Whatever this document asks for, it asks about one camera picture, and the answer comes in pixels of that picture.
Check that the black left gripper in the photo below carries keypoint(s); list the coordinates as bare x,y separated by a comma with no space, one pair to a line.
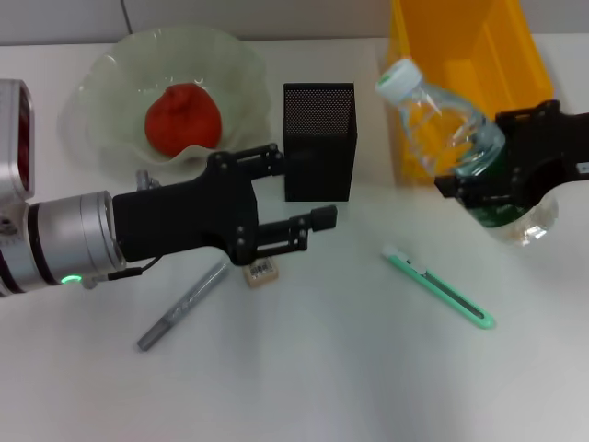
184,216

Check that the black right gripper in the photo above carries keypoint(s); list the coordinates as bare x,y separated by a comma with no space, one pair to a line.
543,143

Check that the clear green-label water bottle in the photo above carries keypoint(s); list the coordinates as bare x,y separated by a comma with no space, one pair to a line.
437,115

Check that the orange fruit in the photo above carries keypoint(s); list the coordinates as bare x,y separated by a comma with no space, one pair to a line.
184,119

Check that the beige eraser with barcode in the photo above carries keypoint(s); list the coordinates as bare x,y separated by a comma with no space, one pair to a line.
262,275

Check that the black mesh pen holder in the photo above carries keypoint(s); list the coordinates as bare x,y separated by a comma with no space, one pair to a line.
317,119

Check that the mint green utility knife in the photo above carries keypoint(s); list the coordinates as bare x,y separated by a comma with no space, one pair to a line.
451,290

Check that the grey glitter pen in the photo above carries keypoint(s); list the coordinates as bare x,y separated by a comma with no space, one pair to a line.
188,301

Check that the pale green glass fruit plate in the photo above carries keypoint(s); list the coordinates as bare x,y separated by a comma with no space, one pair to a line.
115,92

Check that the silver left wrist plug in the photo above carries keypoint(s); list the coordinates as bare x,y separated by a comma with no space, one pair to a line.
146,179

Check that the yellow plastic bin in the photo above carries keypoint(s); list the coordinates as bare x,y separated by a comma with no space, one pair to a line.
488,46

